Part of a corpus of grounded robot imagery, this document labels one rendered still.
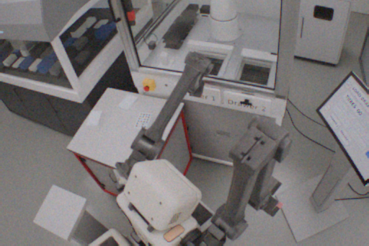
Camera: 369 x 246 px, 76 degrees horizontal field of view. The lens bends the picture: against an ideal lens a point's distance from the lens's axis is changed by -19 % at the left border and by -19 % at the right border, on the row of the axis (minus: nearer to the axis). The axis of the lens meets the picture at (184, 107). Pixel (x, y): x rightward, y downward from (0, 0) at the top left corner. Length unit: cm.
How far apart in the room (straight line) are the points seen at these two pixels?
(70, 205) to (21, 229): 125
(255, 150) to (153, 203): 38
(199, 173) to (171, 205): 163
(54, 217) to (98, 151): 52
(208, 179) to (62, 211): 127
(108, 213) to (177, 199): 167
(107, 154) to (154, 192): 95
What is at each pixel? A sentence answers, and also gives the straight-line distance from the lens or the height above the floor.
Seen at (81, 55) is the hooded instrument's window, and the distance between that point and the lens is 202.
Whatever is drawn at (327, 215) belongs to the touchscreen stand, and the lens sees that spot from 234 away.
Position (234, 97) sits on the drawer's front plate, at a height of 91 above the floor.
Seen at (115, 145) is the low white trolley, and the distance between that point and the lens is 178.
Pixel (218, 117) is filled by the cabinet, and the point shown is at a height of 64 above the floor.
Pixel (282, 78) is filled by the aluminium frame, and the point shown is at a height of 111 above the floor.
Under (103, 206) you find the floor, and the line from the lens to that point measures 249.
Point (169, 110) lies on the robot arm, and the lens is 104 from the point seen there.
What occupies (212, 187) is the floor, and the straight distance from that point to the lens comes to 236.
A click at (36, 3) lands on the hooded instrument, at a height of 162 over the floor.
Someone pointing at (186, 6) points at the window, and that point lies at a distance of 144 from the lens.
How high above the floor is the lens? 212
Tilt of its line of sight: 47 degrees down
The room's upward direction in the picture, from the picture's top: 11 degrees counter-clockwise
